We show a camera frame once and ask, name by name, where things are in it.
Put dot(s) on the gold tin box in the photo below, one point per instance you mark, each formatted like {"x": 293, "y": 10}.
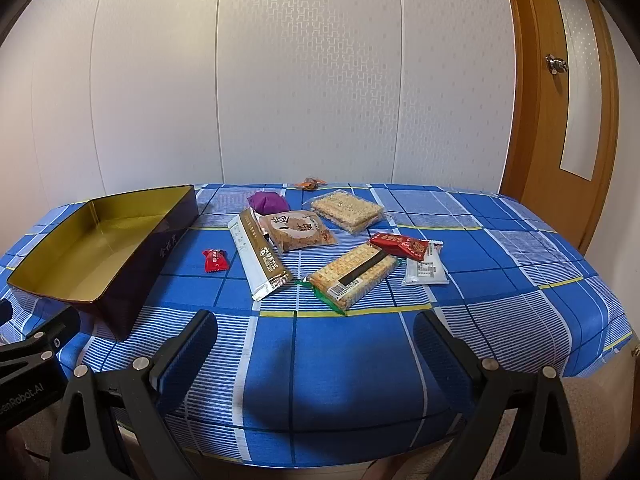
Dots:
{"x": 105, "y": 257}

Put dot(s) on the wooden door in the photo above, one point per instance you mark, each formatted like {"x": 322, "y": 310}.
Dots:
{"x": 565, "y": 127}

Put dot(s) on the orange-ended clear candy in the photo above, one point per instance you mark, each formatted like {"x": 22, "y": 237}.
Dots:
{"x": 310, "y": 184}

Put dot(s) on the rice cracker clear pack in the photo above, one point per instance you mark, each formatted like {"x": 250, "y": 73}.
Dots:
{"x": 346, "y": 210}

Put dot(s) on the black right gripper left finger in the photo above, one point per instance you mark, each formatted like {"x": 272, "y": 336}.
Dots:
{"x": 87, "y": 443}

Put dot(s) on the long brown white snack bar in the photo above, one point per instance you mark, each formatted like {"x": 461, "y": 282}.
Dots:
{"x": 263, "y": 268}

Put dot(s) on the metal door handle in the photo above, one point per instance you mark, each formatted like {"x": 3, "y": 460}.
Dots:
{"x": 556, "y": 65}

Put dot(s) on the blue plaid tablecloth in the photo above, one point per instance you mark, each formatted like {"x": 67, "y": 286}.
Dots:
{"x": 291, "y": 384}

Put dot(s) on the small red candy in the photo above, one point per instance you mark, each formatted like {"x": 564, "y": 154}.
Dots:
{"x": 215, "y": 260}

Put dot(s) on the round pastry brown packet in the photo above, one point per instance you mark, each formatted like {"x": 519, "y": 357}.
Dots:
{"x": 296, "y": 229}

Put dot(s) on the white sachet packet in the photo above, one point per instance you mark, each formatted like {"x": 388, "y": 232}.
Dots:
{"x": 429, "y": 271}

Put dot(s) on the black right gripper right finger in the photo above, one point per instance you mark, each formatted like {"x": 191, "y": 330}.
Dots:
{"x": 542, "y": 443}

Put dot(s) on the purple snack pouch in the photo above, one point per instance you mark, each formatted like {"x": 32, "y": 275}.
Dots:
{"x": 264, "y": 202}

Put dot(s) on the cracker pack with green ends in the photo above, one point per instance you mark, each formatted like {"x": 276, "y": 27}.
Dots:
{"x": 357, "y": 280}

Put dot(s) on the red patterned snack packet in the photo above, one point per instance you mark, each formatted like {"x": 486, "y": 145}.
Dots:
{"x": 400, "y": 245}

